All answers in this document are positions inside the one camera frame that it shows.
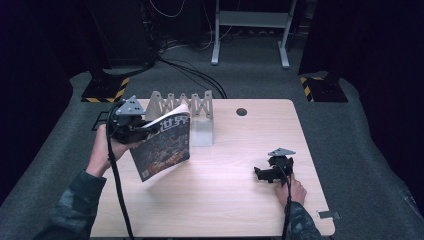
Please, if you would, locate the black stand with striped base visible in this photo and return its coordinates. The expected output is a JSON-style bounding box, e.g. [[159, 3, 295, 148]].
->
[[80, 68, 130, 104], [299, 75, 349, 103]]

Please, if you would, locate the grey tag on table edge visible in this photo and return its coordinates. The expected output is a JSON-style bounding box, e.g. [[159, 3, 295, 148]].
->
[[315, 210, 342, 220]]

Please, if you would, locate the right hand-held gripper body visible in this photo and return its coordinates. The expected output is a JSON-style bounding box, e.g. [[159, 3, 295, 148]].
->
[[266, 147, 297, 186]]

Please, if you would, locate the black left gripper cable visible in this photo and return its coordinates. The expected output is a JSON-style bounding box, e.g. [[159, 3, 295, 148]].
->
[[105, 103, 136, 240]]

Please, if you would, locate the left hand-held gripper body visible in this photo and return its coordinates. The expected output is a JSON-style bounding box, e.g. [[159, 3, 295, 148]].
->
[[106, 95, 152, 145]]

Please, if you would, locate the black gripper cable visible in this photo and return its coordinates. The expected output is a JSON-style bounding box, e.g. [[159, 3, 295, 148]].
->
[[105, 103, 136, 240], [276, 163, 295, 240]]

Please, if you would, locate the person's right hand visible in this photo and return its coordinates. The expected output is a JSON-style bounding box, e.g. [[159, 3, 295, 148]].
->
[[274, 176, 308, 209]]

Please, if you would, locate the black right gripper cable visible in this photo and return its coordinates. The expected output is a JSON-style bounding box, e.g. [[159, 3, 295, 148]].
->
[[276, 163, 295, 240]]

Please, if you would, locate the magazine with blue lava cover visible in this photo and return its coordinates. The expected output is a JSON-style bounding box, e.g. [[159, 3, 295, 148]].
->
[[129, 103, 192, 183]]

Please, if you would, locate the black floor cable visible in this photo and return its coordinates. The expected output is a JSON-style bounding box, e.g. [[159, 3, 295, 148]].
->
[[157, 55, 228, 100], [159, 59, 219, 99]]

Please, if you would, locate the grey metal book rack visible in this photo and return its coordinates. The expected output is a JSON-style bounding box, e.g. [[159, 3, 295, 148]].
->
[[144, 89, 215, 148]]

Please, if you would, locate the white hanging cable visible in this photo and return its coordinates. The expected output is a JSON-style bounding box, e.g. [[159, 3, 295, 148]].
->
[[148, 0, 188, 19]]

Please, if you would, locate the white metal desk frame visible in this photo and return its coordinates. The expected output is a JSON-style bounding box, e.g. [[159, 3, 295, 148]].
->
[[210, 0, 298, 70]]

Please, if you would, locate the person's left hand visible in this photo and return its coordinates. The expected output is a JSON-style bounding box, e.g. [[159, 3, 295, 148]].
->
[[85, 123, 142, 178]]

